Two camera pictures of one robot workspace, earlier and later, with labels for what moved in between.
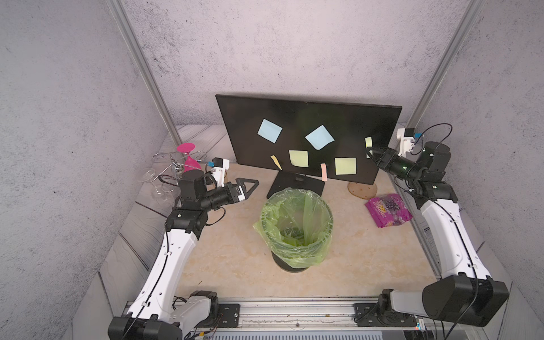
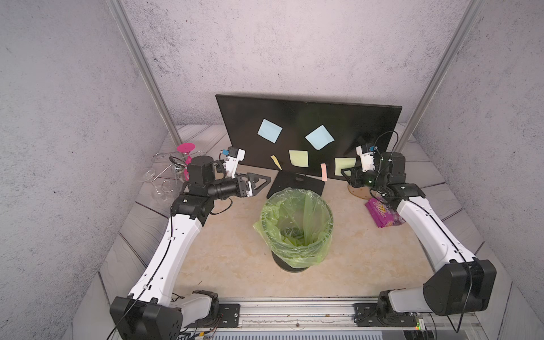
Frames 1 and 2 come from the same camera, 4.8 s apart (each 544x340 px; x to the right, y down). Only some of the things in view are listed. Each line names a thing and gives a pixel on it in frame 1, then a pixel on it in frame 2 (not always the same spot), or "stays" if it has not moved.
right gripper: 387,160 to 357,173
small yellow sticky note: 275,161 stays
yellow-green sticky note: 346,166 stays
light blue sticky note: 319,137 stays
